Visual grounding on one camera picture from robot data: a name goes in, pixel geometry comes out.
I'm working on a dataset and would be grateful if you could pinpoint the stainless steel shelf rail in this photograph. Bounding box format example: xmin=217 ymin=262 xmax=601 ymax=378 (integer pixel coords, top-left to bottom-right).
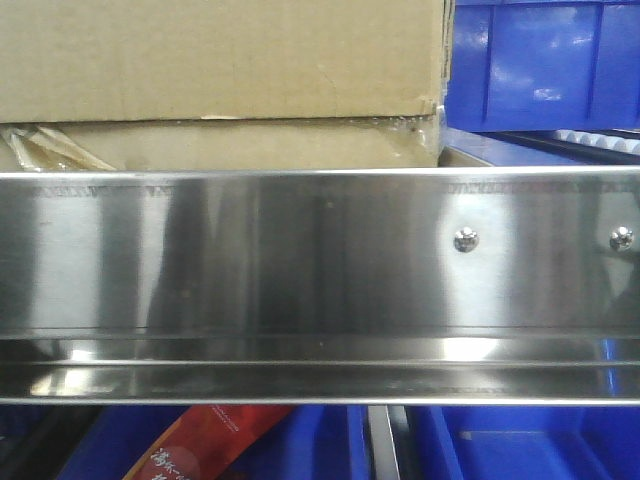
xmin=1 ymin=167 xmax=639 ymax=405

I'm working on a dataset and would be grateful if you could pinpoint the blue plastic bin lower left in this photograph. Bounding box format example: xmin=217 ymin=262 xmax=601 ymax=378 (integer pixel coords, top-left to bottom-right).
xmin=57 ymin=405 xmax=371 ymax=479

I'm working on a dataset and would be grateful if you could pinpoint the white roller track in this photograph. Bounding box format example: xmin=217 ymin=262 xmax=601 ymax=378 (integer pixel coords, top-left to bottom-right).
xmin=551 ymin=129 xmax=640 ymax=155

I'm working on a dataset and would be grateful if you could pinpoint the blue plastic bin lower right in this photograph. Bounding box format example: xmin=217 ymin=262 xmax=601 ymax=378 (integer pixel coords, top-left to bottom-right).
xmin=408 ymin=406 xmax=639 ymax=479

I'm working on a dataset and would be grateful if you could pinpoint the blue plastic bin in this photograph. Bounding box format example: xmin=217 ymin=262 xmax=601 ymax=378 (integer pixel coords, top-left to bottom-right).
xmin=57 ymin=405 xmax=371 ymax=479
xmin=445 ymin=1 xmax=639 ymax=132
xmin=408 ymin=406 xmax=639 ymax=479

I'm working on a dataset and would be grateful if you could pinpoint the red printed package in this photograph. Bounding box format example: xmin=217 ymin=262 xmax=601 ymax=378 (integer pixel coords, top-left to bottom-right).
xmin=124 ymin=404 xmax=294 ymax=479

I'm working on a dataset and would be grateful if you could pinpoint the blue plastic bin upper right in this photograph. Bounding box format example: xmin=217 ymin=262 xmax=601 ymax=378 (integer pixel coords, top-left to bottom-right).
xmin=445 ymin=1 xmax=639 ymax=132

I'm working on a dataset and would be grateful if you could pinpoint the brown cardboard carton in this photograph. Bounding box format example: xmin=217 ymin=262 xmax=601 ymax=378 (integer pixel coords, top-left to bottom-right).
xmin=1 ymin=1 xmax=454 ymax=172

